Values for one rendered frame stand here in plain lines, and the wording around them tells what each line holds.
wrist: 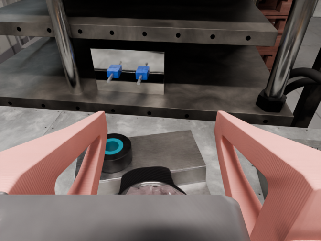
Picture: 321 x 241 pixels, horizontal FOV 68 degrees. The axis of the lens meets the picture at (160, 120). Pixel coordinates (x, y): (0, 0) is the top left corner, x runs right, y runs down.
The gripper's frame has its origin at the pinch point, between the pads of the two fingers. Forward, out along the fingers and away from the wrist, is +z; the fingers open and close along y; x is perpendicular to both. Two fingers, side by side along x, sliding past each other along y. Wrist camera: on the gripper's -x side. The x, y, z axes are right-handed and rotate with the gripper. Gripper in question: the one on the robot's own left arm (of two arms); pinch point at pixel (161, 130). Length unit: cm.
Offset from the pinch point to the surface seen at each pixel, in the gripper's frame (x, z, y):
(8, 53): 102, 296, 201
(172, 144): 27.4, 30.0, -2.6
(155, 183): 31.8, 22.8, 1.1
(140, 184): 31.8, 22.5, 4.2
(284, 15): 42, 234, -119
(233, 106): 39, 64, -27
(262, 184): 37, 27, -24
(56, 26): 13, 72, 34
